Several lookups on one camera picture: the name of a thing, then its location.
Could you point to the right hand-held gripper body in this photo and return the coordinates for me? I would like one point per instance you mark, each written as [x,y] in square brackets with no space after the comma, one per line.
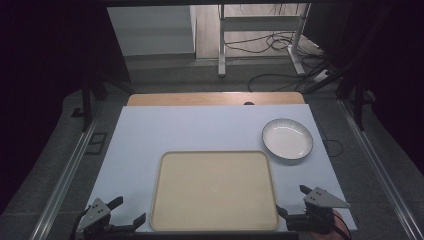
[316,213]

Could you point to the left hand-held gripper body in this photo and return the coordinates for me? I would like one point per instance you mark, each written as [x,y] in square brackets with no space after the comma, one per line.
[95,213]

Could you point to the person's right hand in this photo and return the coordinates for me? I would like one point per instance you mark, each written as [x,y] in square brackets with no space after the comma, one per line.
[338,221]

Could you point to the white round plate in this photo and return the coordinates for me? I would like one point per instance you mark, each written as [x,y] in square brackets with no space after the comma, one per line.
[287,138]

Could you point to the beige rectangular tray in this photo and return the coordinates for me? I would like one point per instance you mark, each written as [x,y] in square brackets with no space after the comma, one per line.
[214,190]

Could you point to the black metal stand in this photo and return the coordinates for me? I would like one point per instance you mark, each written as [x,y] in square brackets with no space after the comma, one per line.
[87,100]
[358,100]

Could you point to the white power strip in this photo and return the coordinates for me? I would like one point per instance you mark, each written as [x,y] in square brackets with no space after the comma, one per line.
[321,76]

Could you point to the wooden table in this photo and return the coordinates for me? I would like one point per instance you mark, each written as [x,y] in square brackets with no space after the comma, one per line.
[216,99]

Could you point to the white cabinet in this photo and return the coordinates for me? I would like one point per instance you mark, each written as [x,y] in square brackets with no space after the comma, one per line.
[151,30]

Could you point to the aluminium floor rail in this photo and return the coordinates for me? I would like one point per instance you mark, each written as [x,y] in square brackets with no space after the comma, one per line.
[63,180]
[380,166]

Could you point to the white metal desk frame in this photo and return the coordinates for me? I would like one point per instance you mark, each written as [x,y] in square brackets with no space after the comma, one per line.
[260,24]

